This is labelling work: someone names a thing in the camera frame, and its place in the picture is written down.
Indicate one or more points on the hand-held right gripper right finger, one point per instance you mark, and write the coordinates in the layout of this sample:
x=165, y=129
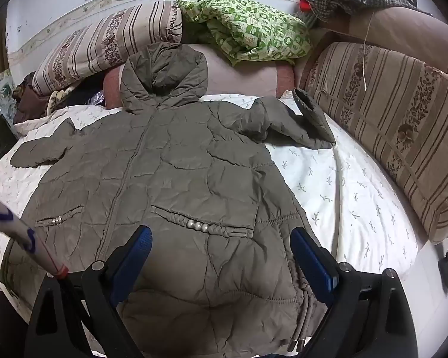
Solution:
x=313, y=264

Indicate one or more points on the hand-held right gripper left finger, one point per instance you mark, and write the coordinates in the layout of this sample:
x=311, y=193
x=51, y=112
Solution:
x=134, y=253

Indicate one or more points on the olive hooded puffer jacket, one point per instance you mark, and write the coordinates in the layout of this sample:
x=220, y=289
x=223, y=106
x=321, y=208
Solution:
x=179, y=164

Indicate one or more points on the white leaf print bed sheet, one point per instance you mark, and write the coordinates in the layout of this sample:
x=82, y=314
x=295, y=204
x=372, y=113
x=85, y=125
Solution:
x=339, y=194

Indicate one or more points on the brown cloth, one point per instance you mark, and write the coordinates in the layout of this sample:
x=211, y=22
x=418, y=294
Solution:
x=28, y=106

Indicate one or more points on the floral printed cloth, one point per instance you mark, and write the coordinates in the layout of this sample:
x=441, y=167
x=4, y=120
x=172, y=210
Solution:
x=2, y=97

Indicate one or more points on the cream patterned cloth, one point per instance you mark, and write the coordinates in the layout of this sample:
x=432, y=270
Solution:
x=59, y=99

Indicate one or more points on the striped floral cushion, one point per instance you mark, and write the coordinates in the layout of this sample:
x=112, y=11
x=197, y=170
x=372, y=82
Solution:
x=395, y=112
x=97, y=44

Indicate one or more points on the pink sofa cushion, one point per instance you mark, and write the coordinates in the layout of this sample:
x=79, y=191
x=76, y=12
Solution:
x=242, y=78

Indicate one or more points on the green patterned blanket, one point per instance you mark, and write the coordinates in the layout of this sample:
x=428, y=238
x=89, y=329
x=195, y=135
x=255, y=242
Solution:
x=246, y=30

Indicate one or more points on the grey knitted cloth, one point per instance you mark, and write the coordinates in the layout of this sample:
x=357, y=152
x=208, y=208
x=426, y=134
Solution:
x=307, y=19

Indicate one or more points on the beige sofa backrest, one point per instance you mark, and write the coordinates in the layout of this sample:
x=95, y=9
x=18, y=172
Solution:
x=395, y=30

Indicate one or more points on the small red object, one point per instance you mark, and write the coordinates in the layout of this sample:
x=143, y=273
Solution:
x=305, y=4

